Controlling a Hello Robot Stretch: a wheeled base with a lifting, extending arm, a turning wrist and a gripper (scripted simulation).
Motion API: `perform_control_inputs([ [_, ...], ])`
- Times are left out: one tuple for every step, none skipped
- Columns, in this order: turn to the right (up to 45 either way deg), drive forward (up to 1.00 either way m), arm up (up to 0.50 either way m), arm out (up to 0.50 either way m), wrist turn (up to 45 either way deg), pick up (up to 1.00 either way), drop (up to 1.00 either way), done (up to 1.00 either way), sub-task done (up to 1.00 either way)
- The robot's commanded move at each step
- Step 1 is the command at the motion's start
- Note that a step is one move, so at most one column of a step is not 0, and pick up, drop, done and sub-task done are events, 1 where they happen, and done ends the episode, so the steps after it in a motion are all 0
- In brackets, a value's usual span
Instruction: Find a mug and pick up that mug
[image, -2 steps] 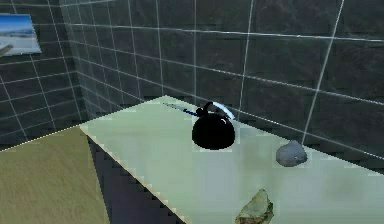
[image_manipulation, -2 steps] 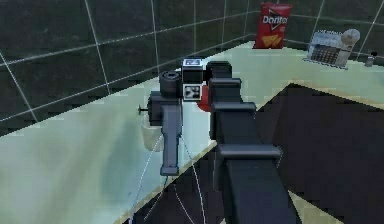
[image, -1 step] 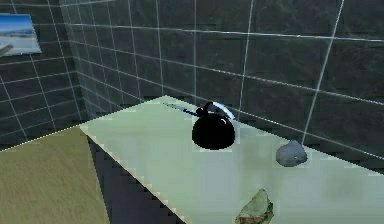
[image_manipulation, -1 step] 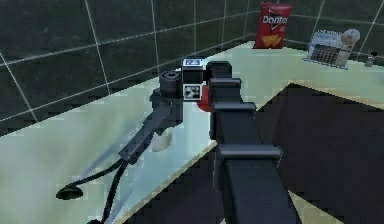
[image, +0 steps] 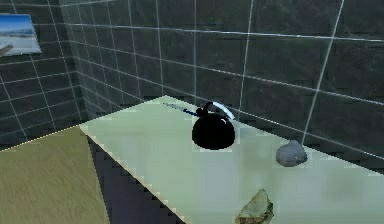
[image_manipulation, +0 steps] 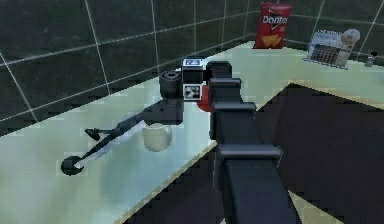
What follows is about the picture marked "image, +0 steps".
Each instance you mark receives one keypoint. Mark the black kettle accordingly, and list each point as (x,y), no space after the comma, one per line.
(213,131)

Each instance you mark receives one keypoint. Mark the pale green counter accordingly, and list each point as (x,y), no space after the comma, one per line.
(160,156)

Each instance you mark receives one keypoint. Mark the grey round lump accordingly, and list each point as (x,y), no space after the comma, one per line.
(291,154)

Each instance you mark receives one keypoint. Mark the framed seaside picture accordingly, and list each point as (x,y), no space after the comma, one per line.
(16,35)

